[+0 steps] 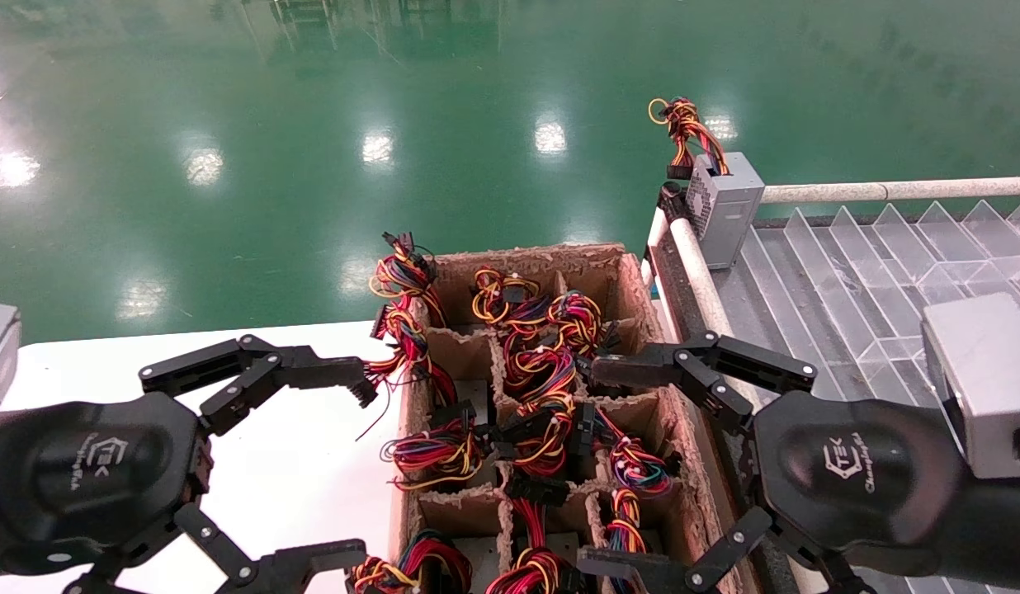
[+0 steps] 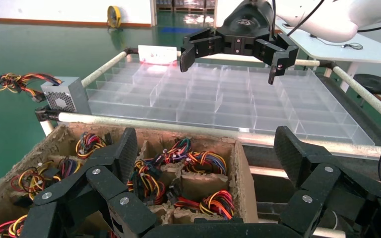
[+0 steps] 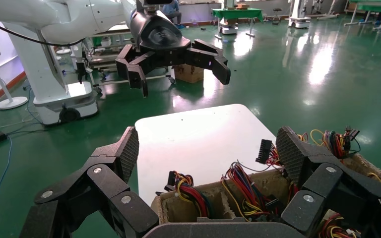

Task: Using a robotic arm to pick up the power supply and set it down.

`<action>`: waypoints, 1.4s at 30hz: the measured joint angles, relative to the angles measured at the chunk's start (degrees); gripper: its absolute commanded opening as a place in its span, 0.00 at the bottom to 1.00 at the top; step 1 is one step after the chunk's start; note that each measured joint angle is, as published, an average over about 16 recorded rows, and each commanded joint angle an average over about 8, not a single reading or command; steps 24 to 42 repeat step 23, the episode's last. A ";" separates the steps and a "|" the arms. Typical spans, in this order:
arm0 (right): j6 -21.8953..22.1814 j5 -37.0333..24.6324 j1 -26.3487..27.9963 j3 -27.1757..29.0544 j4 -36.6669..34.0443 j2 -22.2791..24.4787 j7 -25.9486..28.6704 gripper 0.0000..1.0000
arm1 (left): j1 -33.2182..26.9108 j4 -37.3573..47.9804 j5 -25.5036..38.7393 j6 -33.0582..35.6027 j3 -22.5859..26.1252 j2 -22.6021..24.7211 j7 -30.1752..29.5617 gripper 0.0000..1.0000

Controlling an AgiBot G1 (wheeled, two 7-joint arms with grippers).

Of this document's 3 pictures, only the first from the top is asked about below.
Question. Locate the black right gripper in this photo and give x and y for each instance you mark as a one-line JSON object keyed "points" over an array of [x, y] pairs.
{"points": [[848, 470]]}

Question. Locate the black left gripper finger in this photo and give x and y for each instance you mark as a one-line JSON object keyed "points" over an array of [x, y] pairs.
{"points": [[304, 569]]}

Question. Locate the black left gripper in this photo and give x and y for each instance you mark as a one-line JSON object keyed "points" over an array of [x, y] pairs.
{"points": [[81, 470]]}

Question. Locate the brown pulp divider box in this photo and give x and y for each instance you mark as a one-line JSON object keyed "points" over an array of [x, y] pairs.
{"points": [[691, 495]]}

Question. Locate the black rack edge strip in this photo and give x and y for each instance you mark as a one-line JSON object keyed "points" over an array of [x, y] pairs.
{"points": [[673, 289]]}

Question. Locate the dark grey rack bed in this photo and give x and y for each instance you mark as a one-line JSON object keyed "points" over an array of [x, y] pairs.
{"points": [[757, 289]]}

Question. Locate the white slanted rack tube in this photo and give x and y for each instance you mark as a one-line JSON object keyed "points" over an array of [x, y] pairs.
{"points": [[700, 272]]}

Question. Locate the short white rack tube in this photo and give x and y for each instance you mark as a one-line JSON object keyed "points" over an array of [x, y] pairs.
{"points": [[656, 243]]}

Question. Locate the clear plastic divider sheet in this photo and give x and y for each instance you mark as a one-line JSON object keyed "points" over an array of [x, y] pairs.
{"points": [[848, 272]]}

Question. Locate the black pipe joint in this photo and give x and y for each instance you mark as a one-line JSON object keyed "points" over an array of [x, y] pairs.
{"points": [[671, 198]]}

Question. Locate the long white rack tube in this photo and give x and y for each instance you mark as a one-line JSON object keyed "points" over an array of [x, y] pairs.
{"points": [[890, 190]]}

